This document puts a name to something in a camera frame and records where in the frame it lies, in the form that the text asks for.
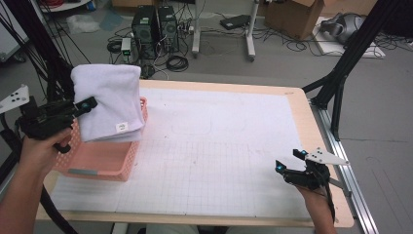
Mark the blue floor sheet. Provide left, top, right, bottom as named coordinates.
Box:
left=98, top=9, right=125, bottom=32

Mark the large black cable coil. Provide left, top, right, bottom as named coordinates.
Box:
left=166, top=55, right=190, bottom=73

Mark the grey vacuum cleaner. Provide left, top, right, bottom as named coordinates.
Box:
left=319, top=12, right=368, bottom=45

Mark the white cabinet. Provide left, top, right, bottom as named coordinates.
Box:
left=0, top=9, right=29, bottom=62

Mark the person's left hand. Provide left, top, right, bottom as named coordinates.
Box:
left=19, top=127, right=74, bottom=176

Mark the black metal frame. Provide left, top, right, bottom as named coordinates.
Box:
left=301, top=0, right=403, bottom=141
left=0, top=0, right=92, bottom=110

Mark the pink plastic basket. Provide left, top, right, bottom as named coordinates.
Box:
left=53, top=97, right=149, bottom=182

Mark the aluminium rail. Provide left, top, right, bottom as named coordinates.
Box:
left=310, top=100, right=380, bottom=234

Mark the white grid mat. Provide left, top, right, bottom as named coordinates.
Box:
left=50, top=87, right=312, bottom=219

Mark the small black cable coil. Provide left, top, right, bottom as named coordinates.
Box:
left=106, top=40, right=123, bottom=55

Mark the clear plastic bag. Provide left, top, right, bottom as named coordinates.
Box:
left=66, top=13, right=100, bottom=35

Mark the person's right hand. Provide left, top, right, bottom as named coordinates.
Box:
left=295, top=183, right=334, bottom=215

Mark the round white table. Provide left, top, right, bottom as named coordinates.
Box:
left=38, top=0, right=93, bottom=14

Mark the white board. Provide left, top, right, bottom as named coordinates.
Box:
left=313, top=16, right=387, bottom=59

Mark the grey metal bracket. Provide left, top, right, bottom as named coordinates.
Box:
left=329, top=177, right=353, bottom=198

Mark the white metal stand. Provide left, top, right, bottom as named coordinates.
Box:
left=191, top=0, right=261, bottom=62

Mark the black flat box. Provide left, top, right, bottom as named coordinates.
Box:
left=219, top=14, right=251, bottom=31

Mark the black computer tower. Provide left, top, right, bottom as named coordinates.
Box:
left=157, top=5, right=180, bottom=55
left=131, top=5, right=159, bottom=60

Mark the pale printed towel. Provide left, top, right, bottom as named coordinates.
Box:
left=70, top=63, right=146, bottom=143

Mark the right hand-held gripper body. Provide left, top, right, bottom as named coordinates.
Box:
left=283, top=146, right=350, bottom=191

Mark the brown cardboard box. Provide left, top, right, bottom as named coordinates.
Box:
left=264, top=0, right=325, bottom=42

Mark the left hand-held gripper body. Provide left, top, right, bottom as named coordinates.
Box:
left=0, top=84, right=80, bottom=141

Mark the small white device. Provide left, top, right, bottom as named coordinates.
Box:
left=120, top=37, right=132, bottom=62

